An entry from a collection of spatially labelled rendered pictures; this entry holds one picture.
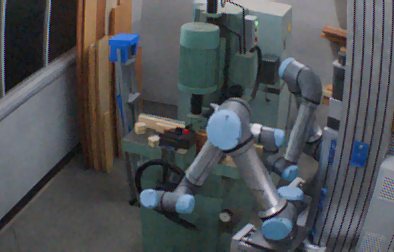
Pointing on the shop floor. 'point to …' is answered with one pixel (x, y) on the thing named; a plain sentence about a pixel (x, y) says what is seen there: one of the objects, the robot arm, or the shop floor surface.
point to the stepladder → (127, 98)
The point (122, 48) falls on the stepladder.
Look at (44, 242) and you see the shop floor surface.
